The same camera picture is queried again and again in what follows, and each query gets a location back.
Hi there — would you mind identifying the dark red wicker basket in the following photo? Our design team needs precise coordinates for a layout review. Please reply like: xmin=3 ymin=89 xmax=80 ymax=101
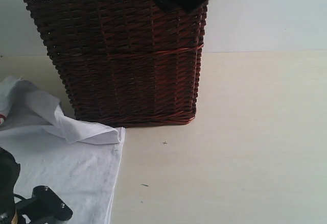
xmin=26 ymin=0 xmax=207 ymax=127

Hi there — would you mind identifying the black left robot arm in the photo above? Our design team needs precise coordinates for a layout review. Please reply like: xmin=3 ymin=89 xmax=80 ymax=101
xmin=1 ymin=148 xmax=73 ymax=224

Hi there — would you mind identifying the white t-shirt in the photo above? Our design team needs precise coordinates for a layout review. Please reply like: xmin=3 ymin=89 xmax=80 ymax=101
xmin=1 ymin=76 xmax=126 ymax=223

